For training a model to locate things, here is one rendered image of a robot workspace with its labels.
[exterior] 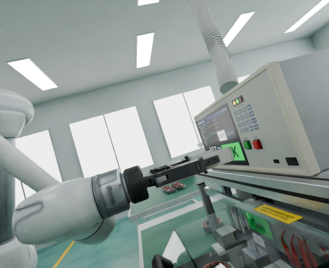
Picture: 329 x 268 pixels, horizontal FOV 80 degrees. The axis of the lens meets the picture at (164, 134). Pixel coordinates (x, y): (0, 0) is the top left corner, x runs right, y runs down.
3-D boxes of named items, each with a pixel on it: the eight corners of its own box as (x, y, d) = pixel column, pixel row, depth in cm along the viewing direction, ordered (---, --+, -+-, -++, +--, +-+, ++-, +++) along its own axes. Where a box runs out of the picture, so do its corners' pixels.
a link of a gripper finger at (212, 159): (194, 162, 40) (198, 162, 37) (215, 155, 41) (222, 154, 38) (196, 169, 40) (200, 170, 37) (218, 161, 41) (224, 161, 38)
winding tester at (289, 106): (311, 176, 32) (267, 61, 34) (210, 167, 75) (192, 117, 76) (468, 112, 39) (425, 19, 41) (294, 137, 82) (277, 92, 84)
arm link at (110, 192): (102, 225, 36) (134, 213, 37) (89, 177, 36) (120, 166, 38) (108, 212, 45) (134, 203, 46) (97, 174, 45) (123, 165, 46)
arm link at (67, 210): (87, 163, 39) (104, 185, 50) (2, 190, 36) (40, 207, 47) (96, 217, 33) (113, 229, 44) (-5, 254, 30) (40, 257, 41)
